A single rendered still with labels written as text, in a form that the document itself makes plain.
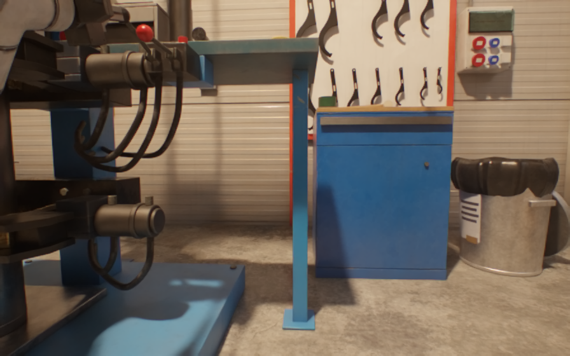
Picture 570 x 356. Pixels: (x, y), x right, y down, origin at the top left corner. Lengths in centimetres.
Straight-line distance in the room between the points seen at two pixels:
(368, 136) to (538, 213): 103
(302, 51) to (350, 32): 199
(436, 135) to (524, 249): 82
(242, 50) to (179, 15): 25
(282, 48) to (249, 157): 191
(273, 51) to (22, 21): 64
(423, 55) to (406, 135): 150
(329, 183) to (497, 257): 107
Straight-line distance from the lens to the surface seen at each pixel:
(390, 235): 170
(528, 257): 213
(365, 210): 163
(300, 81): 115
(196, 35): 108
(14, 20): 58
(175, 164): 303
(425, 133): 170
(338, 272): 171
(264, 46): 101
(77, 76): 106
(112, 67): 103
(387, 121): 162
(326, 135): 158
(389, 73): 292
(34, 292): 157
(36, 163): 388
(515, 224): 204
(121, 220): 102
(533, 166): 201
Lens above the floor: 69
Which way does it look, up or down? 5 degrees down
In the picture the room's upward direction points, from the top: straight up
